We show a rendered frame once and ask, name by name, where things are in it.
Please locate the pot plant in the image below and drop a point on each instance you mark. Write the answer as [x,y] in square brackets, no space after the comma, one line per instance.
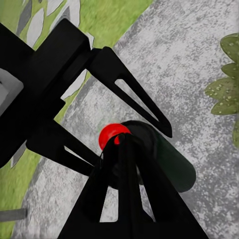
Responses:
[226,89]

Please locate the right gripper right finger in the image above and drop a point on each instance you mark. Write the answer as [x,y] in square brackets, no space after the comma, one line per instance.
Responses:
[173,218]

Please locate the insectifuge atomizer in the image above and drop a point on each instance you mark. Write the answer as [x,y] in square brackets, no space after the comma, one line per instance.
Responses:
[179,170]

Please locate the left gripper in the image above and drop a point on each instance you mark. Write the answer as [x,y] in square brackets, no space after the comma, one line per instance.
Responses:
[46,74]

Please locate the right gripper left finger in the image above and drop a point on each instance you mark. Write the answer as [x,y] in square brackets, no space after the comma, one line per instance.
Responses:
[84,220]

